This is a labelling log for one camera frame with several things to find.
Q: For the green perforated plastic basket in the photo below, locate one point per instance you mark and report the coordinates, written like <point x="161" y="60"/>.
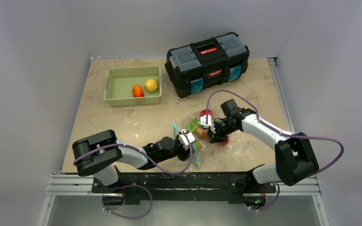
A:
<point x="125" y="86"/>

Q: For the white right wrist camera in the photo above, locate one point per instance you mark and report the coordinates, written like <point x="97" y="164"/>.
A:
<point x="206" y="122"/>

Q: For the yellow fake pear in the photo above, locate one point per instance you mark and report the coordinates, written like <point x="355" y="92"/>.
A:
<point x="151" y="85"/>

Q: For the brown orange fake fruit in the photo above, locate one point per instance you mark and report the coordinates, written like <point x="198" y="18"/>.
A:
<point x="202" y="134"/>

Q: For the red fake tomato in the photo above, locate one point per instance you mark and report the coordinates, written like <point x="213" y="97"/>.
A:
<point x="225" y="142"/>

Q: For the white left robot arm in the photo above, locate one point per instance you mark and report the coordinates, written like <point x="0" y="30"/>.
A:
<point x="95" y="155"/>

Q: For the red fake apple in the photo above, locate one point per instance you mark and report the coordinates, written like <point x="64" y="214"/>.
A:
<point x="206" y="112"/>

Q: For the black plastic toolbox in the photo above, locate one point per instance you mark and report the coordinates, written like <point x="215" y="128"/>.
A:
<point x="204" y="64"/>

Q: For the clear zip top bag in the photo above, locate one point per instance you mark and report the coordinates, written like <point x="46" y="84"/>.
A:
<point x="183" y="125"/>

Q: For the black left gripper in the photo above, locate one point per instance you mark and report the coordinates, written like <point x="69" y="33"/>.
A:
<point x="185" y="153"/>

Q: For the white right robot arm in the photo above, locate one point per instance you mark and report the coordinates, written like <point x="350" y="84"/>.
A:
<point x="294" y="156"/>

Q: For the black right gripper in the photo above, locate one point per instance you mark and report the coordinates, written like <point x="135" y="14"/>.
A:
<point x="216" y="131"/>

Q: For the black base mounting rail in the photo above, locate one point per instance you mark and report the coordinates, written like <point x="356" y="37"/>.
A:
<point x="231" y="187"/>

